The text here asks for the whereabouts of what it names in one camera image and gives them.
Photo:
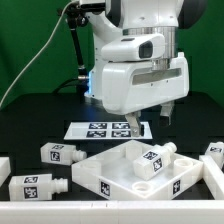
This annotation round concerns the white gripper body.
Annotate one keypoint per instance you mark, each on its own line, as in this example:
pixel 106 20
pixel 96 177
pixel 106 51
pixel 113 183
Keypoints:
pixel 129 87

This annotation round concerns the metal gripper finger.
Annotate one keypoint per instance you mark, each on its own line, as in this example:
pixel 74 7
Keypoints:
pixel 134 123
pixel 166 113

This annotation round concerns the white square tabletop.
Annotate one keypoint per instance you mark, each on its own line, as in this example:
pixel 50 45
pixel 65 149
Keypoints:
pixel 110 174

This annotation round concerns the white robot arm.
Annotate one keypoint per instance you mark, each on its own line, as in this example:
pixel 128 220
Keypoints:
pixel 112 19

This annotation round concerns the white marker tag sheet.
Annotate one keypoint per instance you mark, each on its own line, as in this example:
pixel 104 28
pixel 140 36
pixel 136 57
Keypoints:
pixel 98 130

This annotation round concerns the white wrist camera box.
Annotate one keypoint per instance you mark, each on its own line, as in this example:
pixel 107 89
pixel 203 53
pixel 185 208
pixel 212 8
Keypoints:
pixel 134 48

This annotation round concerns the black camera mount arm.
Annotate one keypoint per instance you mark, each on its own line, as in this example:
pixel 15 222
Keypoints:
pixel 75 18

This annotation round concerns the white front rail fence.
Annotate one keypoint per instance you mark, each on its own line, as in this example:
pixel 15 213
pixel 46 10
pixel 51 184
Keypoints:
pixel 113 212

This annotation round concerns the white left rail block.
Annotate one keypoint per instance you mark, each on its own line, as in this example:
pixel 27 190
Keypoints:
pixel 5 169

